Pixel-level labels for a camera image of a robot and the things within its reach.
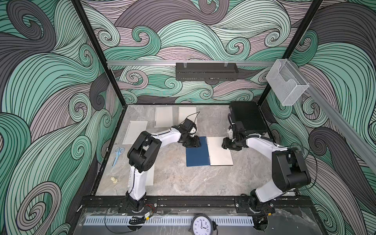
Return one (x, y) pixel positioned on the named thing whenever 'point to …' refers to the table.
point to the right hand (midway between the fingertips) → (224, 146)
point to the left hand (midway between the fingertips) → (199, 144)
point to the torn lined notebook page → (135, 129)
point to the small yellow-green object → (114, 179)
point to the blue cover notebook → (210, 153)
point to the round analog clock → (201, 224)
